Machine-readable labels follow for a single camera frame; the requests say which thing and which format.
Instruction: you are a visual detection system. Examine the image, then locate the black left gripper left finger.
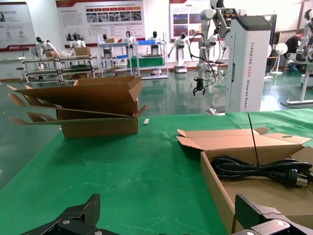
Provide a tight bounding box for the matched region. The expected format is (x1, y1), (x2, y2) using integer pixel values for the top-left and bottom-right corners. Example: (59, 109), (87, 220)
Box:
(23, 194), (106, 235)

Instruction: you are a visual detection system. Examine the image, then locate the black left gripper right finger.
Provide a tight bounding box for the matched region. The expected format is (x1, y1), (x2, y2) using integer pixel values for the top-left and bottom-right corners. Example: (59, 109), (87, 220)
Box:
(231, 194), (313, 235)

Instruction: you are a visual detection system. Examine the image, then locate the black power cord with tie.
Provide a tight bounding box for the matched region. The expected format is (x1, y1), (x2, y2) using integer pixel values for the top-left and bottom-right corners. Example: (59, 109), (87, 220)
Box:
(209, 112), (313, 189)

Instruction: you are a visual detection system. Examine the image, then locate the open cardboard box torn edge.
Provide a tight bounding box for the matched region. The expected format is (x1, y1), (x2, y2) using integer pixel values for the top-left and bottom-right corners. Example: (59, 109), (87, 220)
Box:
(176, 127), (313, 235)

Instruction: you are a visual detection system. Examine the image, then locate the stacked cardboard box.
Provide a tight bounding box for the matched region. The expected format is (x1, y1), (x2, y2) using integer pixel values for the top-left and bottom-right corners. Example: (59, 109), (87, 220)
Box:
(8, 105), (140, 140)

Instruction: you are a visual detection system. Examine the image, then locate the stacked cardboard box open lid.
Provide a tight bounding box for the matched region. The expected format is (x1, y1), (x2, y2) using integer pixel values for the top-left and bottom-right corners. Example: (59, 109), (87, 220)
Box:
(6, 75), (149, 119)

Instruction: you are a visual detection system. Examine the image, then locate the closed cardboard box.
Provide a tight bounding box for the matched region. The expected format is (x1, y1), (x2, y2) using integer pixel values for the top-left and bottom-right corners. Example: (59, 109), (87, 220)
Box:
(74, 47), (91, 56)

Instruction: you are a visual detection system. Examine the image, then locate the green table cloth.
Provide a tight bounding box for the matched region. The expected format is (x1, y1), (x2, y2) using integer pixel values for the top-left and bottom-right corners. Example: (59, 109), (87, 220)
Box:
(0, 109), (313, 235)

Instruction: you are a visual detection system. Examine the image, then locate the white floor stand base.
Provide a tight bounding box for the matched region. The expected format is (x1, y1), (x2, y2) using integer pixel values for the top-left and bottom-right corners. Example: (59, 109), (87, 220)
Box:
(280, 72), (313, 109)

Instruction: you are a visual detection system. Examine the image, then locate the small black claw gripper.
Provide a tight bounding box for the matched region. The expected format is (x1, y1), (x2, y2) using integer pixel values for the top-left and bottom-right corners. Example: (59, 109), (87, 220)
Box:
(192, 77), (206, 96)

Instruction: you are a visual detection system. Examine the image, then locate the white wheeled robot column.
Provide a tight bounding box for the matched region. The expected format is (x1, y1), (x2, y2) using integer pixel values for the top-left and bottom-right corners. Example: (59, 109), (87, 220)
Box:
(224, 14), (278, 114)

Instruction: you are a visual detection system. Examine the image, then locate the white standing fan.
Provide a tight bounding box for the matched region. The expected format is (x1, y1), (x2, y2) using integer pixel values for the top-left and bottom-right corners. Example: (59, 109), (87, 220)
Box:
(268, 43), (289, 75)

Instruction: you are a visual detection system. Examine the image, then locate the green crate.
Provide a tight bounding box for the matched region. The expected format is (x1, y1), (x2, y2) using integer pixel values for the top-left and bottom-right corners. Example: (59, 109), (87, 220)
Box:
(127, 56), (166, 68)

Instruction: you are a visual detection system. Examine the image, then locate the white humanoid robot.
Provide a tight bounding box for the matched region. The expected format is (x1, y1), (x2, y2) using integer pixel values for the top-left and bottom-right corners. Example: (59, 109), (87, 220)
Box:
(35, 36), (59, 59)
(69, 33), (87, 48)
(294, 9), (313, 63)
(146, 31), (163, 56)
(99, 33), (112, 71)
(121, 31), (136, 74)
(167, 33), (194, 74)

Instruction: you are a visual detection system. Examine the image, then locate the seated person in black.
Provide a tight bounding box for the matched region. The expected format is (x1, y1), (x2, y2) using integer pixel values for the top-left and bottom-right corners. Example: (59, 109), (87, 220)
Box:
(285, 30), (305, 73)

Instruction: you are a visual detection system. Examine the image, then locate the white shelf rack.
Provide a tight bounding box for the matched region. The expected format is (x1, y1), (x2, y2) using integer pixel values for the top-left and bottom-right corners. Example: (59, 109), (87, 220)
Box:
(97, 34), (170, 79)

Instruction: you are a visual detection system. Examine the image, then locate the grey tube frame workbench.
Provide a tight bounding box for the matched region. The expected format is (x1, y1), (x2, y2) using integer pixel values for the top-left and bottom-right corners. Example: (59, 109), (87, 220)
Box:
(16, 54), (99, 86)

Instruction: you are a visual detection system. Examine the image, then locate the wall poster with logos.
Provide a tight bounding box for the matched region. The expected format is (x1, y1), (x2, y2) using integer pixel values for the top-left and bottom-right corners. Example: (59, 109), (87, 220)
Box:
(0, 1), (36, 52)

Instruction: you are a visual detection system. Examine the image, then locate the wide red header wall poster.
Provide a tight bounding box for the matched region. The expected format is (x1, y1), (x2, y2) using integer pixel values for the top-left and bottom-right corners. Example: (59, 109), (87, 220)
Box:
(55, 0), (145, 48)

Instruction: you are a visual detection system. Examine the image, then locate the wall poster with photos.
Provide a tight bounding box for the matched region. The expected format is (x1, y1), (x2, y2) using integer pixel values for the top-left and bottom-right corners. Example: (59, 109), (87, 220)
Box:
(169, 0), (213, 40)

